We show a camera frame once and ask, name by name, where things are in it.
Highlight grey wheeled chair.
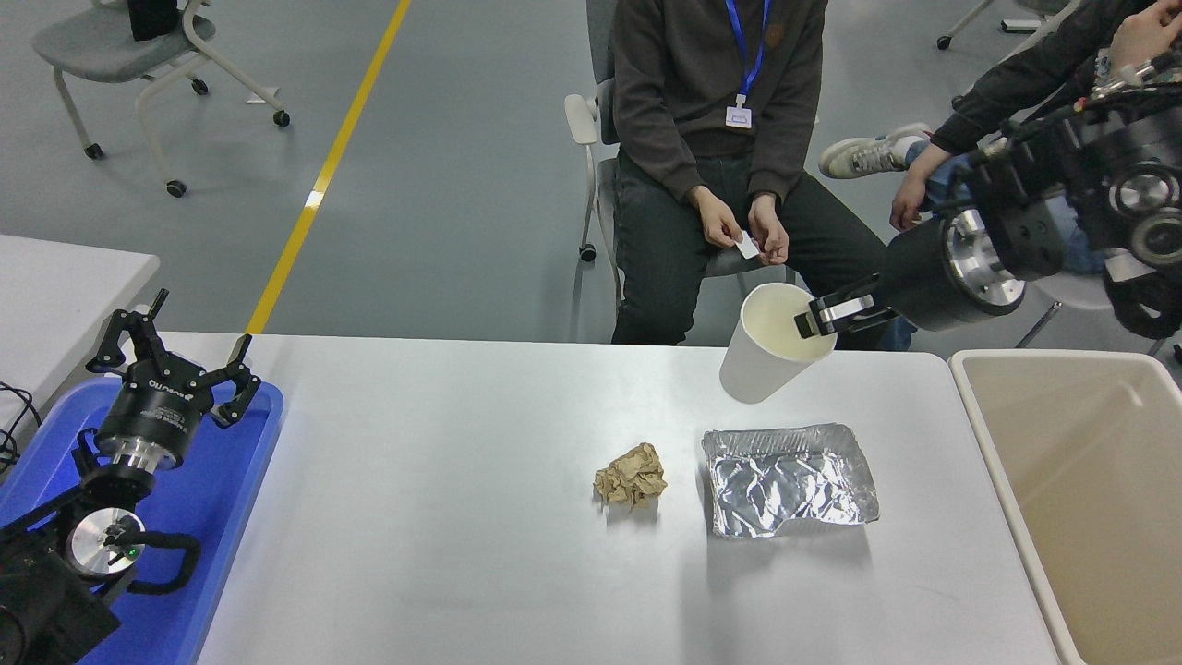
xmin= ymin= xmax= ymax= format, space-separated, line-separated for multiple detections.
xmin=32 ymin=0 xmax=293 ymax=200

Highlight large pale plastic bin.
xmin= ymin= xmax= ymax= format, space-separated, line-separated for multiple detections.
xmin=948 ymin=347 xmax=1182 ymax=665

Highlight white seat chair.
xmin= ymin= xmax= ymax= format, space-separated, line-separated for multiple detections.
xmin=1014 ymin=272 xmax=1182 ymax=357

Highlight white side table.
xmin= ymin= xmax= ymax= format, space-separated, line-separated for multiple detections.
xmin=0 ymin=235 xmax=161 ymax=435

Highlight person's left hand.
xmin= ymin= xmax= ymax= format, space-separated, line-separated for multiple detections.
xmin=750 ymin=194 xmax=790 ymax=266
xmin=1113 ymin=0 xmax=1182 ymax=67

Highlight white armrest office chair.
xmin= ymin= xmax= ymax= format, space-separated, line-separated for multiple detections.
xmin=564 ymin=0 xmax=795 ymax=343

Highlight silver foil tray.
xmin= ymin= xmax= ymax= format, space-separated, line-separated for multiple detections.
xmin=700 ymin=422 xmax=881 ymax=540

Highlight thin black cable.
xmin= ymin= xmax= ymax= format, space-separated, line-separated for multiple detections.
xmin=0 ymin=381 xmax=42 ymax=477

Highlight blue plastic tray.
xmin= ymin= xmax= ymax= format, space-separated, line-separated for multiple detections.
xmin=0 ymin=377 xmax=285 ymax=665

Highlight grey chair with white legs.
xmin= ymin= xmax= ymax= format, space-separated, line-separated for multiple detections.
xmin=936 ymin=0 xmax=1083 ymax=108

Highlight white paper cup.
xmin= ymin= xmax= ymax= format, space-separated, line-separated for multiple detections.
xmin=718 ymin=282 xmax=839 ymax=405

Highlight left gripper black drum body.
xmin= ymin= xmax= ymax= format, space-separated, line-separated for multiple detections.
xmin=96 ymin=367 xmax=215 ymax=452

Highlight black bag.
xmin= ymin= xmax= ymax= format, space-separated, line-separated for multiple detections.
xmin=127 ymin=0 xmax=186 ymax=42

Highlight person's right hand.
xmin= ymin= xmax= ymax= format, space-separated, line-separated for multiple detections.
xmin=890 ymin=171 xmax=934 ymax=232
xmin=690 ymin=186 xmax=744 ymax=247

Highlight person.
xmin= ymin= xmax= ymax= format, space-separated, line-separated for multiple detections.
xmin=605 ymin=0 xmax=892 ymax=347
xmin=820 ymin=0 xmax=1182 ymax=278

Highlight blue lanyard with badge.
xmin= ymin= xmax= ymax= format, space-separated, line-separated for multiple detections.
xmin=724 ymin=0 xmax=773 ymax=130

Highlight tan paper ball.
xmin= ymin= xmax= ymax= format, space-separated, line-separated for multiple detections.
xmin=592 ymin=441 xmax=669 ymax=512

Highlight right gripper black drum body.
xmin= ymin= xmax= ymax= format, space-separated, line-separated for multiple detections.
xmin=877 ymin=220 xmax=994 ymax=331

